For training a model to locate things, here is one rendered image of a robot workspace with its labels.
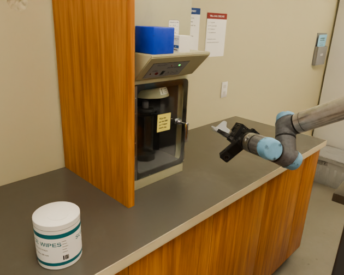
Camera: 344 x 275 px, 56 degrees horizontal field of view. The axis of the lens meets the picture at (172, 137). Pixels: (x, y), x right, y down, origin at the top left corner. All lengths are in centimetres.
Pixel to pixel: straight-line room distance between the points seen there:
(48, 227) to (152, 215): 42
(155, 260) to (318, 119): 75
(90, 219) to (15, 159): 50
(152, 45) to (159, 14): 19
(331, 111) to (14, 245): 111
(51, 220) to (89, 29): 68
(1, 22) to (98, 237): 88
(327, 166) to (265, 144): 272
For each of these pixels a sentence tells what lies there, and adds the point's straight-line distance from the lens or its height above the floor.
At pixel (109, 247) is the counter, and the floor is 94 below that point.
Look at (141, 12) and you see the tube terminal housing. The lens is 124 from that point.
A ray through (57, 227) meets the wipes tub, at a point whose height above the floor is 108.
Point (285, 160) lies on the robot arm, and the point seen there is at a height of 117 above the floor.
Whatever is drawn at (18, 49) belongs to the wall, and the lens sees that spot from 148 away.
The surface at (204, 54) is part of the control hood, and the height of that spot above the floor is 150.
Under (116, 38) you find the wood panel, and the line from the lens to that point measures 114.
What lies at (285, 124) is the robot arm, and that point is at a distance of 128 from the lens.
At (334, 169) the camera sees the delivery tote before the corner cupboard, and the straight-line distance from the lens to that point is 382.
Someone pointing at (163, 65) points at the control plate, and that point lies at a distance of 122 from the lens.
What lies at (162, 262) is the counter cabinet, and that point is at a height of 79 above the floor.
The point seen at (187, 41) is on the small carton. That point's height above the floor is 155.
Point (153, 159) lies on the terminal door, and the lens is 139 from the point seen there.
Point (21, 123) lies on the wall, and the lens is 153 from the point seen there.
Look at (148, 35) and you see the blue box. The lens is 116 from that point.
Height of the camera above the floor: 162
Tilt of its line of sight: 20 degrees down
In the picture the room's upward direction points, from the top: 2 degrees clockwise
